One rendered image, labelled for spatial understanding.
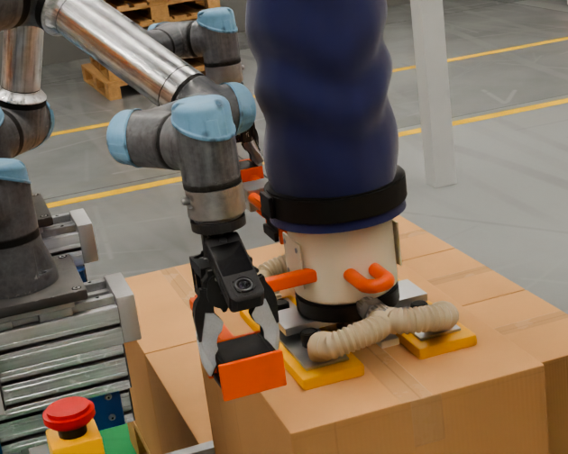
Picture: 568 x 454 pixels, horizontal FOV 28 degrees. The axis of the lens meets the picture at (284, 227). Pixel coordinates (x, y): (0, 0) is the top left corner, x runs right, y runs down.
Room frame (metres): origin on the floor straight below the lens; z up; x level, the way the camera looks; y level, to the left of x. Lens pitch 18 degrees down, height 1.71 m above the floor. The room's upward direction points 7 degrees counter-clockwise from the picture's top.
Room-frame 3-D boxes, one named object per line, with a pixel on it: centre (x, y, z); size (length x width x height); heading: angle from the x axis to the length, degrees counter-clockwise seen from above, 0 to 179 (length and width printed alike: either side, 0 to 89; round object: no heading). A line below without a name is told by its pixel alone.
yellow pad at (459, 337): (1.75, -0.18, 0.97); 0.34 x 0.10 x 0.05; 16
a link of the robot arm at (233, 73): (2.28, 0.08, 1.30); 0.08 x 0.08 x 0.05
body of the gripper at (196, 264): (1.40, 0.08, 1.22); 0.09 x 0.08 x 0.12; 16
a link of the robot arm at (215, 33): (2.29, 0.08, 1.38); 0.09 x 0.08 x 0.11; 64
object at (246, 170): (2.30, 0.08, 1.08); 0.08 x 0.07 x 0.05; 16
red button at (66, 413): (1.39, 0.32, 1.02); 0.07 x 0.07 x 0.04
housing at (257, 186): (2.17, 0.04, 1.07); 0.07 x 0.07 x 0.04; 16
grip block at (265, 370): (1.37, 0.08, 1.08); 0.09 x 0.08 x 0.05; 106
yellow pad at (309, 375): (1.70, 0.00, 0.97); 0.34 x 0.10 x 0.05; 16
